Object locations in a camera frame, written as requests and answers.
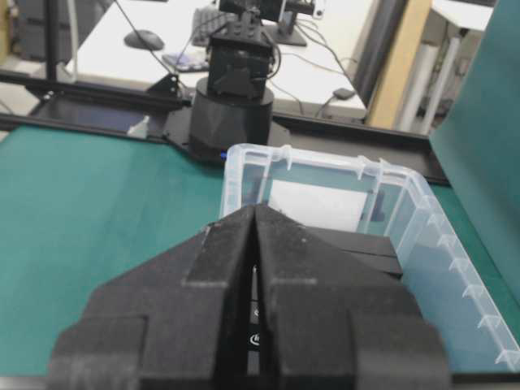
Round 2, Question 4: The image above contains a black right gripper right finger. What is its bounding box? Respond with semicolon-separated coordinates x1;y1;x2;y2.
255;206;452;389

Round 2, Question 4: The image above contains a black RealSense box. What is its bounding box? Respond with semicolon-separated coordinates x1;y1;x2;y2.
247;227;403;375

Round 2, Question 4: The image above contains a black aluminium frame rail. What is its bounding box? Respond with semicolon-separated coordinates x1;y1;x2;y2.
1;71;449;186

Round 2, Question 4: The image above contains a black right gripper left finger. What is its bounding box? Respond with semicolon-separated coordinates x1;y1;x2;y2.
47;206;255;389

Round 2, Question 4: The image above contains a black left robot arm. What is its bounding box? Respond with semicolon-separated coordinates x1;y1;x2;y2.
188;1;280;162

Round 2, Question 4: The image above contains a clear plastic storage case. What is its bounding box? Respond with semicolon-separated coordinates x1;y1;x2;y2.
220;144;519;373

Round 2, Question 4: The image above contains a black monitor stand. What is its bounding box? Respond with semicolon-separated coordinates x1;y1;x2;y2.
263;1;324;47

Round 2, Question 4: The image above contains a black computer mouse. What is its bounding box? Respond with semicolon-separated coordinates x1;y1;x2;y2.
123;29;165;51

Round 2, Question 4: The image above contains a black keyboard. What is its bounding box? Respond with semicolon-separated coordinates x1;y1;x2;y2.
191;7;228;47

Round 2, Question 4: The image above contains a white desk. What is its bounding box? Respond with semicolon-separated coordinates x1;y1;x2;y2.
71;1;366;119

